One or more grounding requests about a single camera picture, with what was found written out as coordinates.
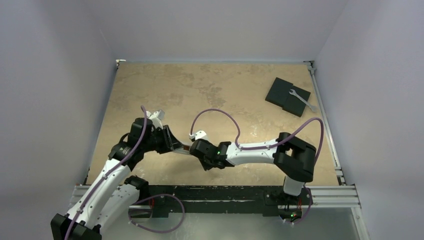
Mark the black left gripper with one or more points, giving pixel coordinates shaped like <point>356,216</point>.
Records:
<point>170,142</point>

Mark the white remote control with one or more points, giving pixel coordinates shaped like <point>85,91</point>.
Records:
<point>185,150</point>

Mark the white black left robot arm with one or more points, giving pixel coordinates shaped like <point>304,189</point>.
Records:
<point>113,191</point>

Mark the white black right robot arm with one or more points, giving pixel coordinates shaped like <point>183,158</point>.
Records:
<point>295,157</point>

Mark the black foam pad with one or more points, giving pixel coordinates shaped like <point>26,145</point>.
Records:
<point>279,95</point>

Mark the silver open-end wrench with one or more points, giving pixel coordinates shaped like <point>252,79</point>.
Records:
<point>312,107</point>

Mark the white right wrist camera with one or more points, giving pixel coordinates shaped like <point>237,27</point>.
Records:
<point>200,134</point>

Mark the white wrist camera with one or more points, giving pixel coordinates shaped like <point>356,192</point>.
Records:
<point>200,134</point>
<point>156,117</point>

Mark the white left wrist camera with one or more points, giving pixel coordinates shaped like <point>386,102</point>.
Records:
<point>156,117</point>

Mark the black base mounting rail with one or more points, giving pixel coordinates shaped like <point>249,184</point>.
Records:
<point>265,200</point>

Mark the aluminium table edge frame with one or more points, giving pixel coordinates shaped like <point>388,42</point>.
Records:
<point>358,222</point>

